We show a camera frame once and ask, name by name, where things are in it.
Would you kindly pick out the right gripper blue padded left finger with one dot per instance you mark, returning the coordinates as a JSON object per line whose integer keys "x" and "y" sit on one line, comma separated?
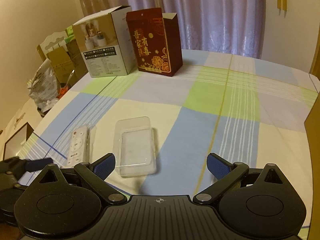
{"x": 93, "y": 176}

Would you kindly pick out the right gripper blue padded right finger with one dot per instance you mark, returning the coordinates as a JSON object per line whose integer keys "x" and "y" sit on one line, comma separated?
{"x": 228, "y": 176}

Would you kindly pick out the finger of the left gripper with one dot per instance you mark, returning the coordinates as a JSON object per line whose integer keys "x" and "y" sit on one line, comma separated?
{"x": 15, "y": 165}

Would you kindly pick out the white remote in plastic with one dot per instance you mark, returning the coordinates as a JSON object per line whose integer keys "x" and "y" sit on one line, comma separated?
{"x": 79, "y": 150}

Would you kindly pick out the clear plastic tray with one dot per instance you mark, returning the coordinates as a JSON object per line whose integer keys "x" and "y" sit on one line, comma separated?
{"x": 134, "y": 147}

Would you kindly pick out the checkered tablecloth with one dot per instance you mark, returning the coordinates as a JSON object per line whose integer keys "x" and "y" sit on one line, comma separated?
{"x": 240, "y": 108}

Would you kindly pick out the silver crumpled bag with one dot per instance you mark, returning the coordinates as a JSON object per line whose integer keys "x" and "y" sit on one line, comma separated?
{"x": 44, "y": 87}

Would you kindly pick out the brown cardboard bin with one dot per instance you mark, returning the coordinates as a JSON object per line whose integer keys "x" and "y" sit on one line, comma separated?
{"x": 312, "y": 131}

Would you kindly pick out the brown cardboard boxes stack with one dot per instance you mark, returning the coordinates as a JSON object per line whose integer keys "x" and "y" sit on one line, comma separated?
{"x": 64, "y": 61}

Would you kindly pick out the white carved chair back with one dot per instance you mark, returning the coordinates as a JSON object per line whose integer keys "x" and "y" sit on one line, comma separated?
{"x": 54, "y": 41}

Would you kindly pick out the white product photo box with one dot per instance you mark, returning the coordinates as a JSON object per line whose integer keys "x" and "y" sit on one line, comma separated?
{"x": 104, "y": 42}

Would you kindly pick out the green white small box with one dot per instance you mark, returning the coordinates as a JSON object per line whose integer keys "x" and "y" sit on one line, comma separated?
{"x": 70, "y": 34}

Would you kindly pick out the dark red gift box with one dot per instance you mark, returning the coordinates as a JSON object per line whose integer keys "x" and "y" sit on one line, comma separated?
{"x": 156, "y": 40}

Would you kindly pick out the purple curtain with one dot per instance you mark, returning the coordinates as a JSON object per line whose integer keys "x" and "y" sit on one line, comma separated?
{"x": 223, "y": 26}

